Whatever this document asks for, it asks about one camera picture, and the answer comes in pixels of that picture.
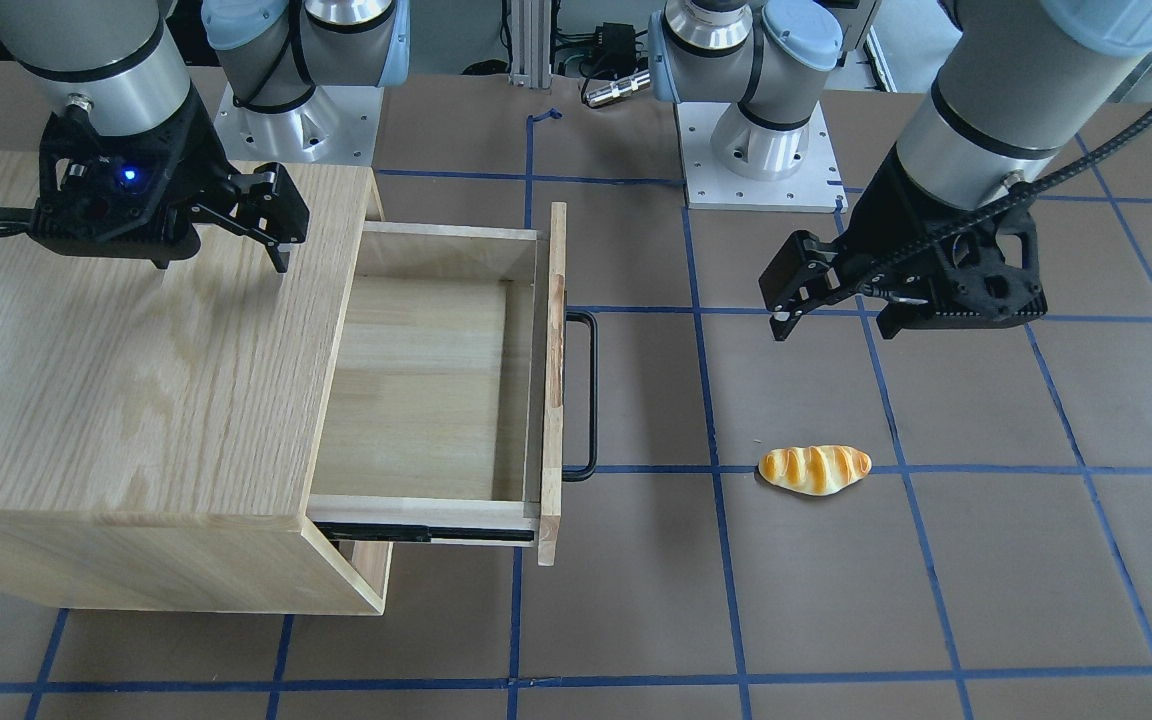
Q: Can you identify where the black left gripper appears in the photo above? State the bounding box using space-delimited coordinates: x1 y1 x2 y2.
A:
758 149 967 342

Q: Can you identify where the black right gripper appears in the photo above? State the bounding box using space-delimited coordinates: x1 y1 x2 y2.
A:
159 94 311 274

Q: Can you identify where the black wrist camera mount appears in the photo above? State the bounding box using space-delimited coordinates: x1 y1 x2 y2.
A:
26 96 200 270
876 200 1048 340

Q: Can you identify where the aluminium frame post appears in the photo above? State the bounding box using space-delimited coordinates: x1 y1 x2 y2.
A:
503 0 556 92

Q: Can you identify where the toy bread roll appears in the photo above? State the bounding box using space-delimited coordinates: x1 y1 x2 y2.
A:
756 445 873 497

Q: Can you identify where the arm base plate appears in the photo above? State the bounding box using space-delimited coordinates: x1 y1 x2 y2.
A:
675 103 849 213
214 86 385 167

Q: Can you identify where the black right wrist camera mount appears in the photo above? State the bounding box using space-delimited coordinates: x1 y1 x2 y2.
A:
26 96 200 270

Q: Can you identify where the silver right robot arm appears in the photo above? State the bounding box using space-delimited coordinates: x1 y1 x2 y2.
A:
0 1 410 273

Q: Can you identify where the black drawer slide rail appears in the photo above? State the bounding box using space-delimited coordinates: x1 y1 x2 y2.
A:
314 521 536 547

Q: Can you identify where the wooden drawer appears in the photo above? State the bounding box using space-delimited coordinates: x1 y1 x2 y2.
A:
306 202 567 568

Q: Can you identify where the silver cylindrical connector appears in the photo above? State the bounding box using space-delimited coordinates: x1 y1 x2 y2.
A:
581 70 652 109

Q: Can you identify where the light wooden drawer cabinet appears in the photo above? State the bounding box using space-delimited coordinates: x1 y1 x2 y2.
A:
0 165 392 616

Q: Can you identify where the black metal drawer handle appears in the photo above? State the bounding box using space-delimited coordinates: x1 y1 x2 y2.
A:
560 311 601 482

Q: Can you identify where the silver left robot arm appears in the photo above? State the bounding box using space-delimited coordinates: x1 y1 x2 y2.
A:
646 1 1152 341

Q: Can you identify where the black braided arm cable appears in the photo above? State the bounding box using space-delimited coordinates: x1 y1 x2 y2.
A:
856 15 1152 286

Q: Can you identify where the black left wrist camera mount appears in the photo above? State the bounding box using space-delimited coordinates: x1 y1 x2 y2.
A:
876 200 1048 340

